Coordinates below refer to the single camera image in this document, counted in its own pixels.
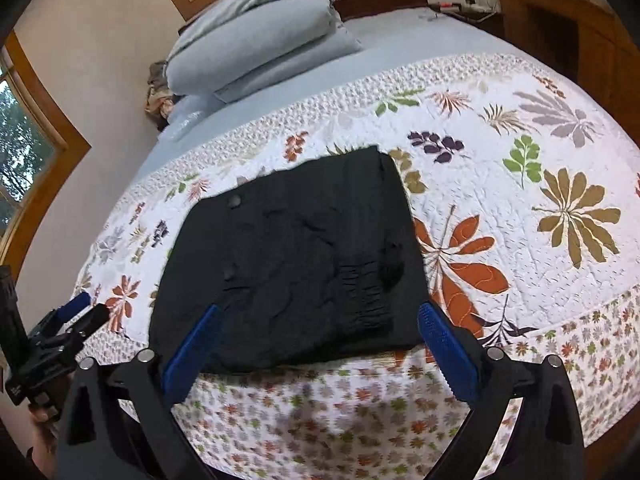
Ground dark wooden nightstand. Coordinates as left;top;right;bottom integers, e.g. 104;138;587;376
425;0;506;38

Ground light blue pillows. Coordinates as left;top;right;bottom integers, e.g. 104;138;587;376
165;0;367;105

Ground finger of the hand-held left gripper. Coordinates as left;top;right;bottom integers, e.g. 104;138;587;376
29;291;93;340
49;303;111;350

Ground brown patterned cloth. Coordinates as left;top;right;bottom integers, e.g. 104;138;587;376
145;60;177;133

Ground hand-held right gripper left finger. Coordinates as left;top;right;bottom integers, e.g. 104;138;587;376
55;304;224;480

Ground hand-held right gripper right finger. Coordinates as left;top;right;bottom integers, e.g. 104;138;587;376
417;301;587;480

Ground floral quilted bedspread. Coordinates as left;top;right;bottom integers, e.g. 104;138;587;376
72;52;640;480

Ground black pants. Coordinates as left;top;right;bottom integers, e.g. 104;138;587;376
149;145;433;376

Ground person's left hand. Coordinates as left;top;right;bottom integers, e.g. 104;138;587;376
26;400;62;479

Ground brown wooden cabinet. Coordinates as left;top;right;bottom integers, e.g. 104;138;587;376
492;0;640;127

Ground grey bed sheet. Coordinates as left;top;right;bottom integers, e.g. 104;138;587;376
135;7;521;182

